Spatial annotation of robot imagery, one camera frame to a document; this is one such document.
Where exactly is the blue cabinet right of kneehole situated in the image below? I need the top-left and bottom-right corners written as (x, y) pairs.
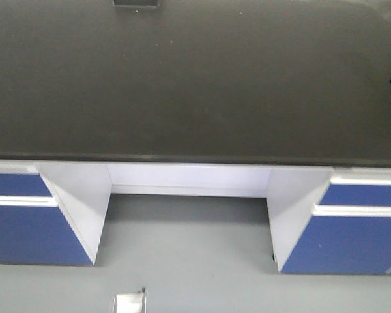
top-left (265, 167), bottom-right (391, 275)

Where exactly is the blue cabinet of kneehole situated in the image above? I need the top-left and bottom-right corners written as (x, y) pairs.
top-left (0, 160), bottom-right (112, 266)
top-left (265, 167), bottom-right (391, 275)

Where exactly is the metal floor plate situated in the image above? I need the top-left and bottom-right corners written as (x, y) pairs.
top-left (112, 287), bottom-right (147, 313)

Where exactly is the blue cabinet left of kneehole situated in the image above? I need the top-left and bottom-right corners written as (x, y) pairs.
top-left (0, 160), bottom-right (112, 266)

